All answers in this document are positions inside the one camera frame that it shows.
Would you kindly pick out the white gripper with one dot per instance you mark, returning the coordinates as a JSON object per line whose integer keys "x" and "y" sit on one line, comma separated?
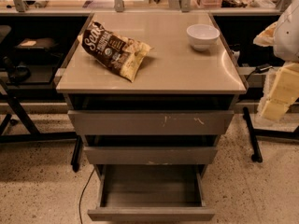
{"x": 289, "y": 37}

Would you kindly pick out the grey drawer cabinet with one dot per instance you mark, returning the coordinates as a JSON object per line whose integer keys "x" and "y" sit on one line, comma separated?
{"x": 171, "y": 67}

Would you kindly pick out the middle grey drawer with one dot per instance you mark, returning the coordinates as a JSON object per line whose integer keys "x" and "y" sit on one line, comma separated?
{"x": 150, "y": 150}

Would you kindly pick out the grey drawer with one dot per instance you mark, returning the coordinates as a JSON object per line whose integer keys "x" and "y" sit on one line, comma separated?
{"x": 150, "y": 150}
{"x": 151, "y": 114}

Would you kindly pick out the top grey drawer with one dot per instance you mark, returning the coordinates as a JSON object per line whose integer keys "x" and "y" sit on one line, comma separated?
{"x": 151, "y": 114}

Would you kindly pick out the black right table leg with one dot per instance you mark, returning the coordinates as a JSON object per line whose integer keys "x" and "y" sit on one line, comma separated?
{"x": 255, "y": 133}

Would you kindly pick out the black power adapter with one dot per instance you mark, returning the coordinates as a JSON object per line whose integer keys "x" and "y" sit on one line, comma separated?
{"x": 262, "y": 68}

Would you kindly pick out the white bowl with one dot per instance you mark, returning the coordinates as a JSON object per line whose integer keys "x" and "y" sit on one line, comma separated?
{"x": 202, "y": 36}

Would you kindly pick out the brown yellow chip bag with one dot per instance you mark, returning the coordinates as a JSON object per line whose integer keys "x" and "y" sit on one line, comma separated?
{"x": 119, "y": 54}

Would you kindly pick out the black office chair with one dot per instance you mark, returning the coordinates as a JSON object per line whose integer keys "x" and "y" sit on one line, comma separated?
{"x": 32, "y": 61}

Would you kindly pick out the black left table frame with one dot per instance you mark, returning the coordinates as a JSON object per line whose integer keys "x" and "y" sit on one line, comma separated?
{"x": 34, "y": 134}

